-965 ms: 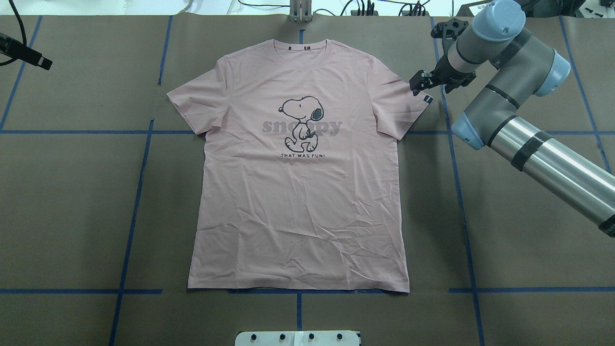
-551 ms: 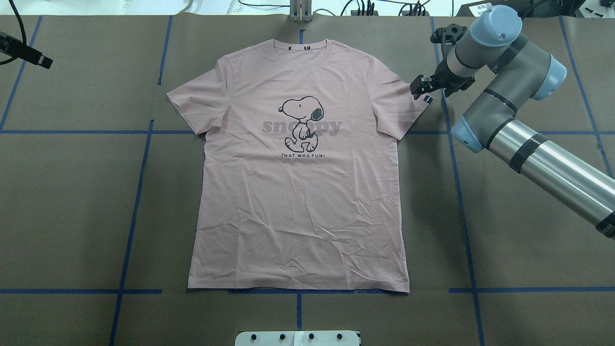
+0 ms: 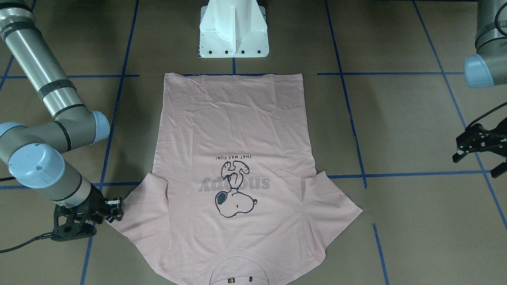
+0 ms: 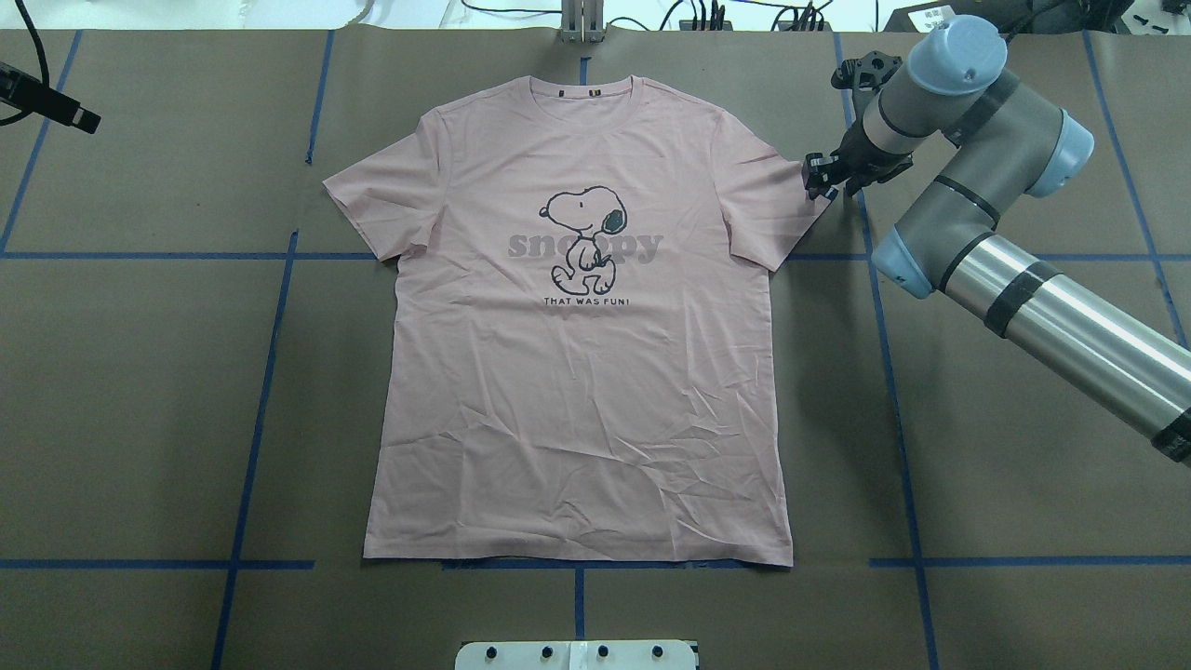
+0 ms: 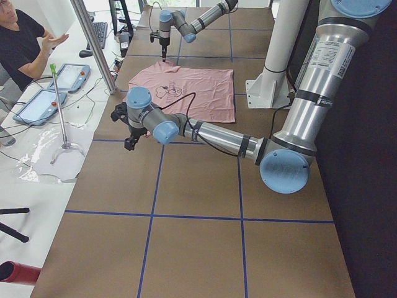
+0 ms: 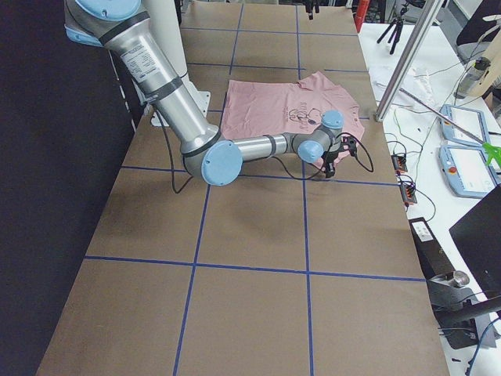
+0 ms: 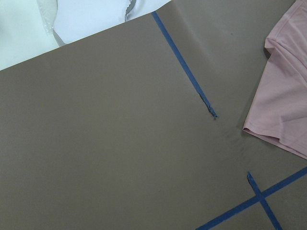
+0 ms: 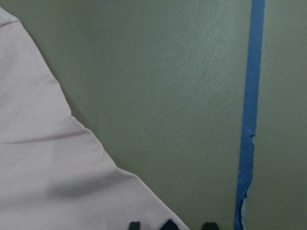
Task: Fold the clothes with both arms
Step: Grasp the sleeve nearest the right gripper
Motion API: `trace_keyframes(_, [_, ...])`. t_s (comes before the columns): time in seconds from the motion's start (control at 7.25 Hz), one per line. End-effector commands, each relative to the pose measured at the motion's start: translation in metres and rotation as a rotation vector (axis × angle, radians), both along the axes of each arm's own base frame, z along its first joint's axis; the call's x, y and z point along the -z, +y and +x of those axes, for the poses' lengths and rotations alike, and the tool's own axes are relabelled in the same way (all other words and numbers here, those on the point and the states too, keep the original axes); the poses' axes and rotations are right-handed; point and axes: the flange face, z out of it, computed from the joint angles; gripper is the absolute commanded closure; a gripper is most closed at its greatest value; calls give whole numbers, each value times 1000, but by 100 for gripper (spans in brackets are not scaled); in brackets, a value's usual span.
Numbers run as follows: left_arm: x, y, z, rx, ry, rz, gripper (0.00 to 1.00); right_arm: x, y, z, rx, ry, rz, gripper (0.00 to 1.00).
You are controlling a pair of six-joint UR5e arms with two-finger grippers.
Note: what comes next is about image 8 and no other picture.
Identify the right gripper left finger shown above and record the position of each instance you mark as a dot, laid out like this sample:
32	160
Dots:
134	226

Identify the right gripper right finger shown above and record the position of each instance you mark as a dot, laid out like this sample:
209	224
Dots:
210	226

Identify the pink Snoopy t-shirt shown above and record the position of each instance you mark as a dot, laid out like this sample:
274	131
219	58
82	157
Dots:
54	173

